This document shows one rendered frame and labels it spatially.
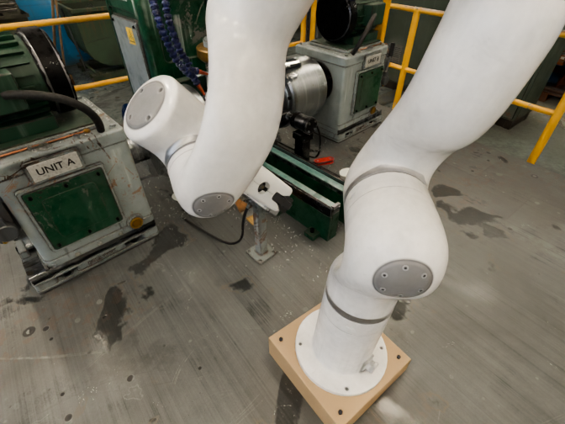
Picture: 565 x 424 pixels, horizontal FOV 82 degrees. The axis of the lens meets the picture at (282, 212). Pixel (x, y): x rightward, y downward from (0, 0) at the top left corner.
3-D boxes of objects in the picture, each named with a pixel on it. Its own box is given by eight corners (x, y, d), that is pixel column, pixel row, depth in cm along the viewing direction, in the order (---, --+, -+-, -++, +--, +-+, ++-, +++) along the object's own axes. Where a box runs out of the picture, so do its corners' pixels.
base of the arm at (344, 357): (403, 351, 69) (435, 297, 57) (349, 420, 58) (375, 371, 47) (333, 295, 79) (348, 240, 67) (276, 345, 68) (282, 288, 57)
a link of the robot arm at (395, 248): (389, 272, 61) (435, 160, 46) (408, 369, 47) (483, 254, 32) (325, 262, 62) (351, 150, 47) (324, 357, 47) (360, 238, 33)
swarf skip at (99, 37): (97, 83, 437) (70, 9, 382) (76, 67, 492) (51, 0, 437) (179, 66, 496) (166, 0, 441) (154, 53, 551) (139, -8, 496)
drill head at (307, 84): (236, 124, 137) (230, 60, 121) (305, 98, 158) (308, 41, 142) (277, 145, 123) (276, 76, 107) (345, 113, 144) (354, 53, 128)
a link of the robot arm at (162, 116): (254, 166, 43) (234, 120, 48) (182, 108, 32) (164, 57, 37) (207, 200, 45) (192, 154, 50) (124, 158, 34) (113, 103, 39)
